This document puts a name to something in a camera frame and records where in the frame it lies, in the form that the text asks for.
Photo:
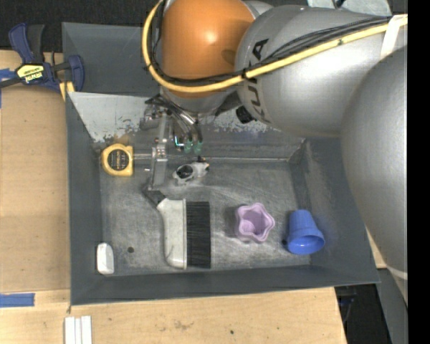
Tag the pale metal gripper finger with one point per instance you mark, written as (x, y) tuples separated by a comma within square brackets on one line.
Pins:
[(160, 172)]

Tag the white and black toy animal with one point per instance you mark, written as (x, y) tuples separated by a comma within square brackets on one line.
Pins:
[(190, 171)]

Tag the yellow tape measure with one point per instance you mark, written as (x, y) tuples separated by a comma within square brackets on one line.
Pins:
[(117, 160)]

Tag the white brush with black bristles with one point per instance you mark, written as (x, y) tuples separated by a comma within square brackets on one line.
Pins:
[(175, 228)]

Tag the grey metal bin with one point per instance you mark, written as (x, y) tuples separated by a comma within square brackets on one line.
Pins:
[(136, 228)]

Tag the small white block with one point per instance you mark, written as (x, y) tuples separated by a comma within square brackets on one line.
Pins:
[(105, 258)]

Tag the purple star-shaped cup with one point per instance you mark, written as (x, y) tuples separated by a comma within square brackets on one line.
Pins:
[(254, 222)]

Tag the pale wood board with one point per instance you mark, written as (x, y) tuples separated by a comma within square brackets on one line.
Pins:
[(32, 192)]

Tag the blue plastic cup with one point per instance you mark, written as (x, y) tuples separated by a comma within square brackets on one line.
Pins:
[(302, 233)]

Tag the black cylinder on white bracket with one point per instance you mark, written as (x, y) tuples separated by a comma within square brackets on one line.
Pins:
[(244, 114)]

